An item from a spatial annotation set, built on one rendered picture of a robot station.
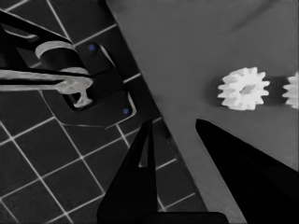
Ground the small white toothed gear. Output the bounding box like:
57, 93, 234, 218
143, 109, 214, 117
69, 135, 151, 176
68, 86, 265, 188
217, 66, 271, 112
281, 71, 299, 110

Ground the dark robot body block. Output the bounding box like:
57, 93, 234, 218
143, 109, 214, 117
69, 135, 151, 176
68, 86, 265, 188
0, 8, 138, 130

